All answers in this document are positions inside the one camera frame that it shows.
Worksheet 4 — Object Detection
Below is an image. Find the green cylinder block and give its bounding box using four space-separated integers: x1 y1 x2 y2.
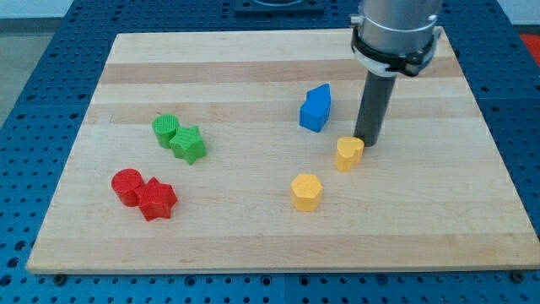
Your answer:
152 114 180 149

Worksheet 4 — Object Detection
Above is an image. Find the wooden board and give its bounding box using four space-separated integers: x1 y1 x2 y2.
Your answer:
27 29 539 274

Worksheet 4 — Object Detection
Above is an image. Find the yellow heart block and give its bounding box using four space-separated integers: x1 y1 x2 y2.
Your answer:
335 137 365 171

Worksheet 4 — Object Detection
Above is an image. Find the blue pentagon block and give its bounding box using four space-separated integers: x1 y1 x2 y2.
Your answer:
306 84 332 104

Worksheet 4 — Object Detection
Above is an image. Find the red cylinder block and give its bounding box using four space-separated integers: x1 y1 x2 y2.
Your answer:
111 168 144 207

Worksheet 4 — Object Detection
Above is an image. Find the blue cube block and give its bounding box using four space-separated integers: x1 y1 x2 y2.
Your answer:
299 99 331 133

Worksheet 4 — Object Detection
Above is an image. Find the green star block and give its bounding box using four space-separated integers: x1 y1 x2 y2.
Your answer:
170 126 207 165

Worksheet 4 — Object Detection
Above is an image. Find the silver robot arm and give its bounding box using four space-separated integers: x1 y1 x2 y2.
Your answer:
350 0 441 147

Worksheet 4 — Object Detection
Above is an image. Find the yellow hexagon block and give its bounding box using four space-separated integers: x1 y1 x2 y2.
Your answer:
290 174 323 212

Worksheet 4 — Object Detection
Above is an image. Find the red star block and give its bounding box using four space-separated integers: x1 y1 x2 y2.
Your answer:
134 177 178 221

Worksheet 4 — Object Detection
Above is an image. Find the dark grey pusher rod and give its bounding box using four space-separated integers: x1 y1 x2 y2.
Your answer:
354 72 396 147

